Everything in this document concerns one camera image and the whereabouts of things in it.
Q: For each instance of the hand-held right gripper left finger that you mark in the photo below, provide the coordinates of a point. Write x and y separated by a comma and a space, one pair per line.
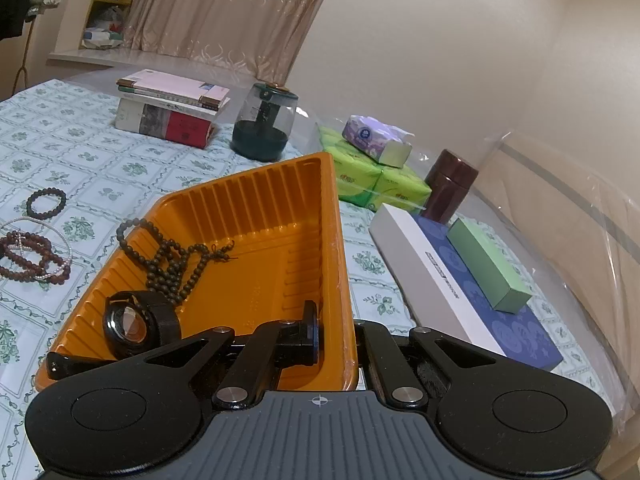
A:
310, 332

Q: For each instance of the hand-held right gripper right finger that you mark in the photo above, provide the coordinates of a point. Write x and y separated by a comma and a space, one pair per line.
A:
375, 350

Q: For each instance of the orange plastic tray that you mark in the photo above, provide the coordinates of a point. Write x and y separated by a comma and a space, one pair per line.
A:
270, 240

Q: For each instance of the black wristwatch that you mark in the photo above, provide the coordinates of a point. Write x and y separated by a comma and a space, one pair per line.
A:
165, 322

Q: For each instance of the long white box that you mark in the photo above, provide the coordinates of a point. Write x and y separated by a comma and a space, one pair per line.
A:
425, 260

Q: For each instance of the small green box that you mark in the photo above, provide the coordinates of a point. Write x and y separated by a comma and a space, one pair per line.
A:
477, 254

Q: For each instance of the blue patterned box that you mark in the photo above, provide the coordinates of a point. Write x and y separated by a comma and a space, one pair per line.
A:
520, 335

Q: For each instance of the green tissue multipack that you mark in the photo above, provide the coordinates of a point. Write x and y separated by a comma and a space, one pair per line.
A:
360, 180

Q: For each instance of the brown cylindrical canister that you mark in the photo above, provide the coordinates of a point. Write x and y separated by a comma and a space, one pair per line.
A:
446, 190

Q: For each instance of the dark green glass jar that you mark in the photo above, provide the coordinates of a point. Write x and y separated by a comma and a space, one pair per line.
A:
257, 140

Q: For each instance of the purple tissue pack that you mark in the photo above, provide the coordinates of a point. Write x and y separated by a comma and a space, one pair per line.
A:
366, 138

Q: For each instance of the thick white and red book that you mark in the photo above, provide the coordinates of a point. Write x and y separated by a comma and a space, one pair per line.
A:
186, 129

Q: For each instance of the clear plastic sheet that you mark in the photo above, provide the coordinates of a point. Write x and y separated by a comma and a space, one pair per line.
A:
600, 240

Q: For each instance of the thin white book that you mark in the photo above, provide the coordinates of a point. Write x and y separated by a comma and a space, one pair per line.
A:
150, 96

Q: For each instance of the pink cover book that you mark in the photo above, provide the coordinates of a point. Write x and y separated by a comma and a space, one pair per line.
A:
170, 83

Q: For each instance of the beige curtain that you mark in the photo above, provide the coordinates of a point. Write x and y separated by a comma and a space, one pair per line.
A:
225, 10

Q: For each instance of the plastic bags on sill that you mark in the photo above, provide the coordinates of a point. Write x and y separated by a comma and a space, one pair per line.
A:
102, 37

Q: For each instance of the yellow shelf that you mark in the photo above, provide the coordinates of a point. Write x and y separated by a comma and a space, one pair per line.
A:
93, 10

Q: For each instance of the dark hanging garment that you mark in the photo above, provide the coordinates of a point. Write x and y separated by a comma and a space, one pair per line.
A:
12, 0

